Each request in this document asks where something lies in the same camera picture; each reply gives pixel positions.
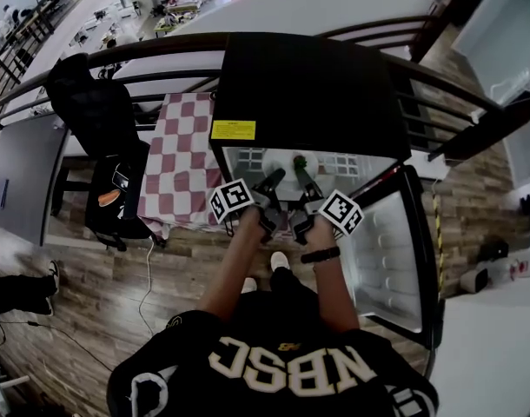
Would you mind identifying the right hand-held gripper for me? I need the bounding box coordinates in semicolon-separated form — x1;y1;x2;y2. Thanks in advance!
290;167;364;245

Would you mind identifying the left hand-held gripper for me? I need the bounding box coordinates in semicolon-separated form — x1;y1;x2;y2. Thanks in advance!
209;168;288;245

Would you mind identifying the white round plate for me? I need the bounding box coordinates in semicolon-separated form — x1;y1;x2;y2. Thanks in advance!
262;149;321;192

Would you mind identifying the black mini fridge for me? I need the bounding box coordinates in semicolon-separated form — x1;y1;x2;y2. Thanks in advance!
208;32;444;351

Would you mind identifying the person's left forearm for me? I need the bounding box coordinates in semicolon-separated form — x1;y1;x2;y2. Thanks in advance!
197;232;264;321

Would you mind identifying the person's right forearm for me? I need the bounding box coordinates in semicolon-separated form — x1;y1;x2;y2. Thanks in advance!
312;261;361;334

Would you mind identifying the person's left hand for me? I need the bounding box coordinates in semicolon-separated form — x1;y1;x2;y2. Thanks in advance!
232;206;266;242

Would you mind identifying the person's right hand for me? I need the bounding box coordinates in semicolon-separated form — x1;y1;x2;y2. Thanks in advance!
311;217;340;254

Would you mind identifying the black wristband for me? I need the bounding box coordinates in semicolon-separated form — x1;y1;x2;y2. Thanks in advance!
300;245;341;264

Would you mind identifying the person's white right shoe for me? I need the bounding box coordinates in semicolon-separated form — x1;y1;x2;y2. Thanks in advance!
268;251;290;272

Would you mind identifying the red white checkered tablecloth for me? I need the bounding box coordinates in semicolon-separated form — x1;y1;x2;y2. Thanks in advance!
136;92;292;242

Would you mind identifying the white power strip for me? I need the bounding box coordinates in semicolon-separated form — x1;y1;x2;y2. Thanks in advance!
410;152;451;182

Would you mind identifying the yellow black floor tape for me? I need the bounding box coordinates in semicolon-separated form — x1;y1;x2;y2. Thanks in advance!
430;189;447;295

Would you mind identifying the black metal railing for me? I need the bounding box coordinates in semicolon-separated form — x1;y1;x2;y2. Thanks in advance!
0;15;530;162

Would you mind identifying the black lettered jersey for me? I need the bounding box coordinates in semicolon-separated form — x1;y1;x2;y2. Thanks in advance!
106;267;440;417

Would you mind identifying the black mesh office chair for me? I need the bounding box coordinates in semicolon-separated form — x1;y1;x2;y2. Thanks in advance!
45;53;169;251

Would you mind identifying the black bag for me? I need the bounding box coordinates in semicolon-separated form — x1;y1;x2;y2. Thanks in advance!
477;239;509;264

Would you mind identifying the white plastic bag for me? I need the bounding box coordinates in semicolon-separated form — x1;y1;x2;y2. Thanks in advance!
460;249;530;293

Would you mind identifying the grey desk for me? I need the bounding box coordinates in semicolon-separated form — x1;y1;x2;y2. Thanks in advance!
0;115;73;247

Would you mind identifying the white table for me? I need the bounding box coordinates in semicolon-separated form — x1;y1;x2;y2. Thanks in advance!
429;271;530;417

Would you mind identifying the white floor cable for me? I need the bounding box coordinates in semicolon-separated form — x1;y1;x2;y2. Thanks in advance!
137;241;157;336

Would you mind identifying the black floor cable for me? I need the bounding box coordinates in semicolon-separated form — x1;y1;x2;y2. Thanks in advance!
0;317;114;373

